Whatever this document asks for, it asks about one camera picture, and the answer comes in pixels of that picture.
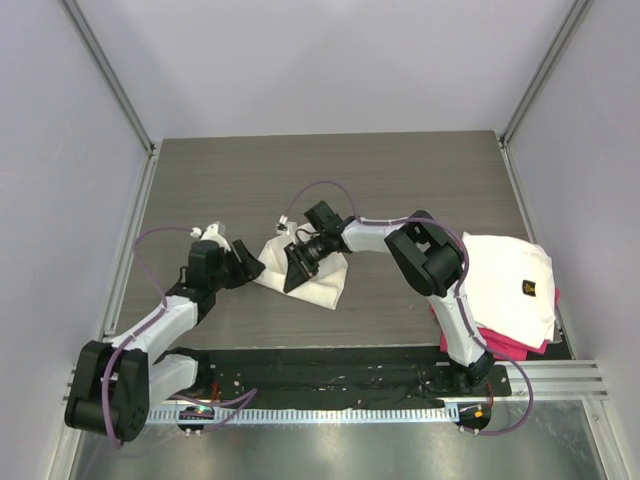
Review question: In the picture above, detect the right aluminium frame post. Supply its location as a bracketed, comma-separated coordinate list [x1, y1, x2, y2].
[499, 0, 593, 149]

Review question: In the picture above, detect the pink folded cloth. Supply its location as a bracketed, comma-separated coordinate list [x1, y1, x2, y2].
[469, 290, 559, 360]

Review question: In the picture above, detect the white cloth napkin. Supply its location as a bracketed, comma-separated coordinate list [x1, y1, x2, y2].
[255, 235, 348, 310]

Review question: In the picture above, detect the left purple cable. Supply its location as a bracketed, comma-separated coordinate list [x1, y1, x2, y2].
[102, 225, 259, 449]

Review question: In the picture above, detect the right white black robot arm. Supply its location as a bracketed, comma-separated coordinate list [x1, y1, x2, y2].
[283, 201, 495, 395]

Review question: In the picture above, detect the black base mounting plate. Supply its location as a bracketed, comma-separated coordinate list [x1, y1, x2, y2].
[174, 346, 512, 411]

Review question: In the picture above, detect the aluminium frame post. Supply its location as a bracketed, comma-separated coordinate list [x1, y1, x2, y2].
[59, 0, 155, 155]
[499, 0, 593, 149]

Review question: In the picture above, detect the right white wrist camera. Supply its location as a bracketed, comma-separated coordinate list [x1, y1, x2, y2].
[276, 215, 297, 237]

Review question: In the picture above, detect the purple cable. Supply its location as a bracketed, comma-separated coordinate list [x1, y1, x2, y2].
[102, 225, 259, 449]
[284, 180, 536, 440]

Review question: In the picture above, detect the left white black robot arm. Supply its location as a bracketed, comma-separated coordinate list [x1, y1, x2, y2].
[64, 240, 265, 445]

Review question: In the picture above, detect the white slotted cable duct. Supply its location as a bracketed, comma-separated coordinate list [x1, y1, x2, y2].
[146, 403, 459, 425]

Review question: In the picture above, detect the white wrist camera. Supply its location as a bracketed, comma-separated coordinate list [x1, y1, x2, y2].
[189, 221, 231, 251]
[276, 215, 297, 237]

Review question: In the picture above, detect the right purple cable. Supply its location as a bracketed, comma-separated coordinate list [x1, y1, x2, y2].
[284, 180, 536, 440]

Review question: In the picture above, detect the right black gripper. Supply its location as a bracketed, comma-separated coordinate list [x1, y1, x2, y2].
[285, 233, 331, 294]

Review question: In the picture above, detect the white folded cloth with logo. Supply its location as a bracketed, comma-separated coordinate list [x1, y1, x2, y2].
[459, 231, 559, 349]

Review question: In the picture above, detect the left aluminium frame post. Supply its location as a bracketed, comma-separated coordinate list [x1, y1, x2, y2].
[59, 0, 155, 155]

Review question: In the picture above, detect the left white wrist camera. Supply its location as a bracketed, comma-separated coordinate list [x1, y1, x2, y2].
[189, 221, 231, 251]

